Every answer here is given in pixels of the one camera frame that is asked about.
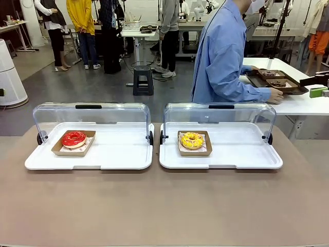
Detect sprinkled chocolate donut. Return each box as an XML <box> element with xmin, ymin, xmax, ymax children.
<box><xmin>258</xmin><ymin>69</ymin><xmax>286</xmax><ymax>80</ymax></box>

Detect dark brown serving tray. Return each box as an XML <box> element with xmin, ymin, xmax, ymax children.
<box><xmin>244</xmin><ymin>68</ymin><xmax>309</xmax><ymax>96</ymax></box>

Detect person in black vest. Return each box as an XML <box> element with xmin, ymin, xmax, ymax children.
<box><xmin>34</xmin><ymin>0</ymin><xmax>71</xmax><ymax>73</ymax></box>

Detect person in blue shirt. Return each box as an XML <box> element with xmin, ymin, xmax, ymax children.
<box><xmin>191</xmin><ymin>0</ymin><xmax>273</xmax><ymax>105</ymax></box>

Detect person in yellow hoodie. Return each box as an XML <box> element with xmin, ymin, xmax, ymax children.
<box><xmin>66</xmin><ymin>0</ymin><xmax>102</xmax><ymax>70</ymax></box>

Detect person in dark clothes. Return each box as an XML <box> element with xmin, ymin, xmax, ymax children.
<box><xmin>98</xmin><ymin>0</ymin><xmax>125</xmax><ymax>75</ymax></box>

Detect yellow sprinkle donut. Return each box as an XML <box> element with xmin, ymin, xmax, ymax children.
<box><xmin>180</xmin><ymin>132</ymin><xmax>206</xmax><ymax>150</ymax></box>

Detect yellow glazed donut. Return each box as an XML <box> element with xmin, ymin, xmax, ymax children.
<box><xmin>177</xmin><ymin>130</ymin><xmax>213</xmax><ymax>157</ymax></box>

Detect person in grey hoodie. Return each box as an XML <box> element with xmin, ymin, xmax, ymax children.
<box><xmin>154</xmin><ymin>0</ymin><xmax>180</xmax><ymax>78</ymax></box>

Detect person's right hand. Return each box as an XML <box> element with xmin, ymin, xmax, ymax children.
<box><xmin>266</xmin><ymin>88</ymin><xmax>285</xmax><ymax>105</ymax></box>

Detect white cylindrical air purifier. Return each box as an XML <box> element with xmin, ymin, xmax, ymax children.
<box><xmin>0</xmin><ymin>38</ymin><xmax>29</xmax><ymax>107</ymax></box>

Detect large white table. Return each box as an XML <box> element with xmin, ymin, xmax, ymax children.
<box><xmin>239</xmin><ymin>57</ymin><xmax>329</xmax><ymax>141</ymax></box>

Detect mannequin with orange shorts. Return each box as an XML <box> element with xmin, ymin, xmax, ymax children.
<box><xmin>299</xmin><ymin>0</ymin><xmax>329</xmax><ymax>80</ymax></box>

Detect long white workbench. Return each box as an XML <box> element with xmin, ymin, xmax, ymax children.
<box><xmin>253</xmin><ymin>20</ymin><xmax>296</xmax><ymax>56</ymax></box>

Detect light wooden desk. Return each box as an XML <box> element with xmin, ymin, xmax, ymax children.
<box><xmin>0</xmin><ymin>20</ymin><xmax>36</xmax><ymax>54</ymax></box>

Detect white round pillar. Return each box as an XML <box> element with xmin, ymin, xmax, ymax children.
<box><xmin>20</xmin><ymin>0</ymin><xmax>46</xmax><ymax>47</ymax></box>

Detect figure in grey apron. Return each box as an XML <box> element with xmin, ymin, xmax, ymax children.
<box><xmin>243</xmin><ymin>11</ymin><xmax>261</xmax><ymax>58</ymax></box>

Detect clear hinged lid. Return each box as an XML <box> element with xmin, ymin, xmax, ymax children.
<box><xmin>32</xmin><ymin>102</ymin><xmax>154</xmax><ymax>146</ymax></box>
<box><xmin>159</xmin><ymin>102</ymin><xmax>277</xmax><ymax>146</ymax></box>

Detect white printed paper liner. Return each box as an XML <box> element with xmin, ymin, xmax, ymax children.
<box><xmin>60</xmin><ymin>136</ymin><xmax>94</xmax><ymax>153</ymax></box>
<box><xmin>178</xmin><ymin>132</ymin><xmax>208</xmax><ymax>153</ymax></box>

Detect white display tray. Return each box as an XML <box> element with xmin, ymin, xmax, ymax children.
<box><xmin>159</xmin><ymin>122</ymin><xmax>284</xmax><ymax>170</ymax></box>
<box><xmin>25</xmin><ymin>122</ymin><xmax>154</xmax><ymax>171</ymax></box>

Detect black plastic step stool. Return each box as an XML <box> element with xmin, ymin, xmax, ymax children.
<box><xmin>132</xmin><ymin>65</ymin><xmax>155</xmax><ymax>96</ymax></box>

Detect white height adjustable desk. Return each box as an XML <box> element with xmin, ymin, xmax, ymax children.
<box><xmin>120</xmin><ymin>24</ymin><xmax>162</xmax><ymax>87</ymax></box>

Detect dark tray with donuts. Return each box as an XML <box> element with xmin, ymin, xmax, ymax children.
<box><xmin>139</xmin><ymin>25</ymin><xmax>158</xmax><ymax>35</ymax></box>

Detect black camera stand pole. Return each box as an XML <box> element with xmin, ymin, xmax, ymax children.
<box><xmin>268</xmin><ymin>0</ymin><xmax>293</xmax><ymax>60</ymax></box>

